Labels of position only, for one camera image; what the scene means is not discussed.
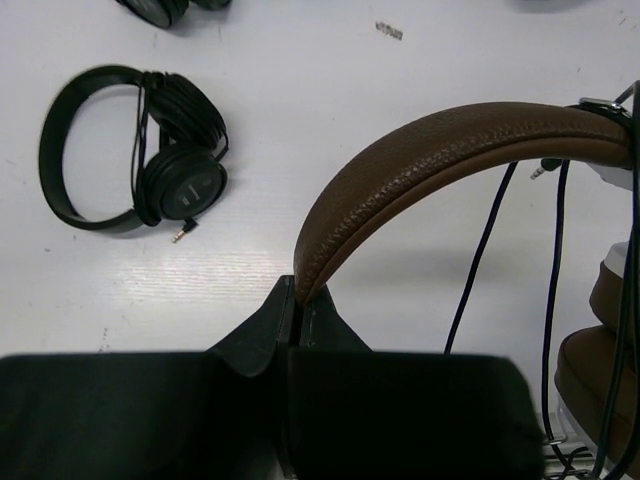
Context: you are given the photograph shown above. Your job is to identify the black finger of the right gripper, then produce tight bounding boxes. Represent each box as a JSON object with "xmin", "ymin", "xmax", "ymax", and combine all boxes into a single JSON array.
[{"xmin": 619, "ymin": 82, "xmax": 640, "ymax": 201}]

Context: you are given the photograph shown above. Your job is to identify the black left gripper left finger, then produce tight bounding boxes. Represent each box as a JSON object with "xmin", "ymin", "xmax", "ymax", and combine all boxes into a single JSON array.
[{"xmin": 1, "ymin": 276, "xmax": 293, "ymax": 479}]

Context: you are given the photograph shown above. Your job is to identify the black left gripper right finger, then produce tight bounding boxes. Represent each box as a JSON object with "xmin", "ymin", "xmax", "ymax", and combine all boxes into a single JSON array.
[{"xmin": 285, "ymin": 289, "xmax": 544, "ymax": 479}]

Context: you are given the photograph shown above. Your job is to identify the brown and silver headphones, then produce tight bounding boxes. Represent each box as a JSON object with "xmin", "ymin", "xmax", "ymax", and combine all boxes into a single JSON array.
[{"xmin": 293, "ymin": 87, "xmax": 639, "ymax": 479}]

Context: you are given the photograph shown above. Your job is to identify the black wrapped headphones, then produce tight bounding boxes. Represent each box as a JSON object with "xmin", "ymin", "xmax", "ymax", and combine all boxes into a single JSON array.
[{"xmin": 38, "ymin": 65, "xmax": 229, "ymax": 241}]

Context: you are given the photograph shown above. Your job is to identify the black folded headphones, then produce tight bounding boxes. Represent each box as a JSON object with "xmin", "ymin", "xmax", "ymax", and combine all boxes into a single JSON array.
[{"xmin": 116, "ymin": 0, "xmax": 231, "ymax": 30}]

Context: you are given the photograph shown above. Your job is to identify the small metal screw piece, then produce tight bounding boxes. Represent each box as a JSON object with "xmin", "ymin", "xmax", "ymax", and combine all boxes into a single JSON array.
[{"xmin": 375, "ymin": 21, "xmax": 403, "ymax": 41}]

